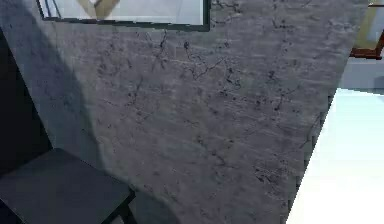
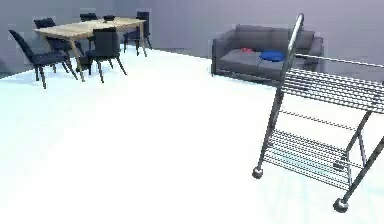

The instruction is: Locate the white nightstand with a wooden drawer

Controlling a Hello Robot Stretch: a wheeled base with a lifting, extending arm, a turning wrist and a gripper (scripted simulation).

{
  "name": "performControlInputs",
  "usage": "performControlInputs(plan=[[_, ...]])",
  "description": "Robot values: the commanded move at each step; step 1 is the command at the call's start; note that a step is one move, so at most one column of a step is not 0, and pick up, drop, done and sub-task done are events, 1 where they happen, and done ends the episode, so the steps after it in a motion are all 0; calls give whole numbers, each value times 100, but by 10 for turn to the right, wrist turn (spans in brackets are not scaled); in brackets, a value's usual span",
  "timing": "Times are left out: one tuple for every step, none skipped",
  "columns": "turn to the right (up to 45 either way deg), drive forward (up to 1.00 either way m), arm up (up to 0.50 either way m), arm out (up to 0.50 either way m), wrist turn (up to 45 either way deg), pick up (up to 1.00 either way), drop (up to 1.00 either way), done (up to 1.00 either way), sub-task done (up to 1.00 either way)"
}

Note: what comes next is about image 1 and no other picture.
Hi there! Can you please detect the brown framed window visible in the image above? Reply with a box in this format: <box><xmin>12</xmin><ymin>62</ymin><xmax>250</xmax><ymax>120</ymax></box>
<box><xmin>349</xmin><ymin>0</ymin><xmax>384</xmax><ymax>61</ymax></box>

